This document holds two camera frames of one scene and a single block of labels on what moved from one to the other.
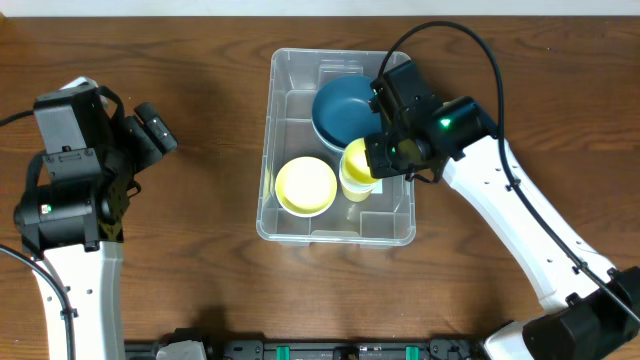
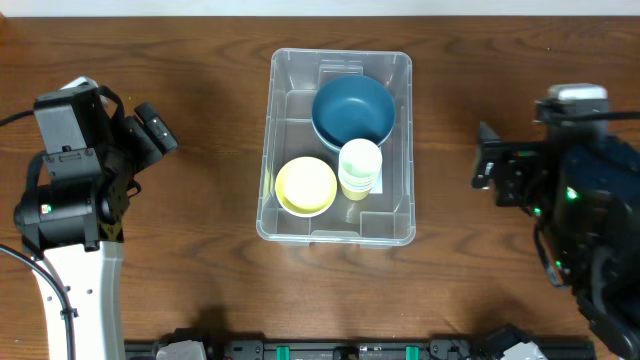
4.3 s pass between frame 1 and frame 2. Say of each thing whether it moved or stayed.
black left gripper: stayed
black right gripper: moved
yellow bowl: stayed
